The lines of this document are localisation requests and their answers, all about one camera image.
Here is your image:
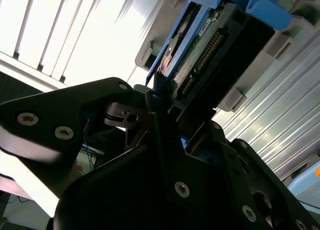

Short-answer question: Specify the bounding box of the hard disk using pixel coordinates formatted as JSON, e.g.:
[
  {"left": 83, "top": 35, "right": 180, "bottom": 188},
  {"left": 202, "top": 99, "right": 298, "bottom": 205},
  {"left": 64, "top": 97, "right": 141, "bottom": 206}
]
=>
[{"left": 144, "top": 0, "right": 293, "bottom": 150}]

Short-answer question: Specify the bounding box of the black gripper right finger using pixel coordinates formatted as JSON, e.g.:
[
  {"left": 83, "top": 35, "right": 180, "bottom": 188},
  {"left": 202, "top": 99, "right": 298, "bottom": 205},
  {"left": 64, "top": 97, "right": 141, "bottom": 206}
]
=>
[{"left": 209, "top": 120, "right": 320, "bottom": 230}]

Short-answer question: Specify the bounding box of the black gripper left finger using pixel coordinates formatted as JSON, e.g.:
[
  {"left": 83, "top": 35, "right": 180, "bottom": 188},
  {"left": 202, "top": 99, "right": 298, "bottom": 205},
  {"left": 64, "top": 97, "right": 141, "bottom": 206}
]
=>
[{"left": 0, "top": 71, "right": 199, "bottom": 207}]

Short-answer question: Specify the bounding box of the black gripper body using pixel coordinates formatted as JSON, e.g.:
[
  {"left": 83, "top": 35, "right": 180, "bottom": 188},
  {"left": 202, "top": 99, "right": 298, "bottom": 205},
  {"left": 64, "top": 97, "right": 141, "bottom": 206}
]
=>
[{"left": 53, "top": 144, "right": 276, "bottom": 230}]

